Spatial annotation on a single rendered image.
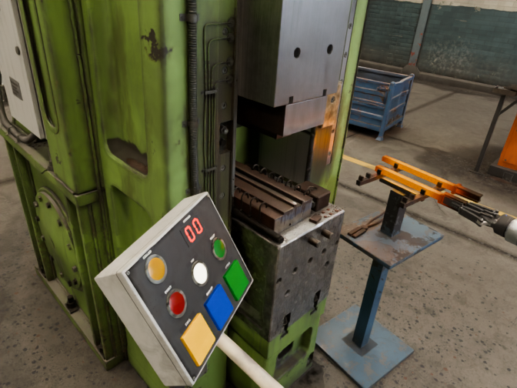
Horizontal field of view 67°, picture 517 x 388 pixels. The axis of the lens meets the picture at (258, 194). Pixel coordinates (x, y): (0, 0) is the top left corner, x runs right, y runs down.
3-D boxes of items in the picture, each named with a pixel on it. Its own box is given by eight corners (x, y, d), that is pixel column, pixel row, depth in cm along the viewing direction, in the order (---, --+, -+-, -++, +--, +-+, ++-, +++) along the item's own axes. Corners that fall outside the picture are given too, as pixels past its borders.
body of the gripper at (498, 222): (500, 241, 132) (474, 228, 138) (511, 233, 137) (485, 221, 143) (508, 222, 128) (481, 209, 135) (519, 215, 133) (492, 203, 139)
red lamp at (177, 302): (191, 309, 81) (190, 293, 78) (171, 321, 78) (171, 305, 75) (181, 301, 82) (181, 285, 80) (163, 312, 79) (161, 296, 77)
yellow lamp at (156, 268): (171, 276, 78) (170, 259, 76) (151, 286, 75) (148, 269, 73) (162, 269, 80) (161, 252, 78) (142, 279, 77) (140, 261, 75)
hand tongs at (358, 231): (413, 194, 207) (414, 192, 206) (421, 197, 204) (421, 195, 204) (347, 234, 170) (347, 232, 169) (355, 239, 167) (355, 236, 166)
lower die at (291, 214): (310, 215, 145) (312, 195, 141) (273, 235, 132) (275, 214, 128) (235, 175, 170) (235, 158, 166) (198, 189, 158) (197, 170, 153)
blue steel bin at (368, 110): (403, 127, 543) (416, 74, 508) (381, 141, 486) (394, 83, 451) (327, 107, 604) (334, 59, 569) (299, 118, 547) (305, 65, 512)
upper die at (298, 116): (323, 124, 128) (328, 95, 123) (282, 136, 115) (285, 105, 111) (238, 95, 153) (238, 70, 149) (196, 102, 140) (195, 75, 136)
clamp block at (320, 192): (329, 205, 153) (331, 191, 150) (315, 212, 147) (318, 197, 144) (305, 193, 160) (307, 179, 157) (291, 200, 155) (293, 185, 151)
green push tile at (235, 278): (249, 281, 102) (237, 258, 100) (238, 301, 96) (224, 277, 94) (243, 282, 103) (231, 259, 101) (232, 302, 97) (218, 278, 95)
